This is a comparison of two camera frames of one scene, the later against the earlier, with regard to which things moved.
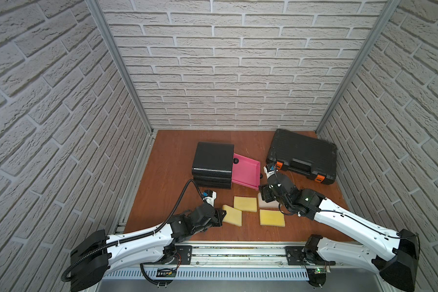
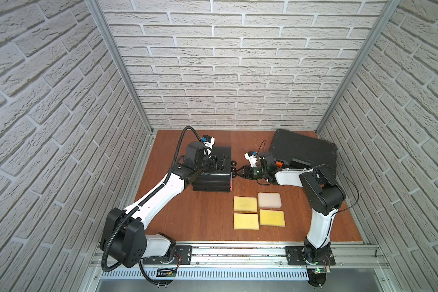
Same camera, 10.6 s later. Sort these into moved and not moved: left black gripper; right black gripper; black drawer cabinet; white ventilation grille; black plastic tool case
Moved: left black gripper; right black gripper
Not moved: black plastic tool case; white ventilation grille; black drawer cabinet
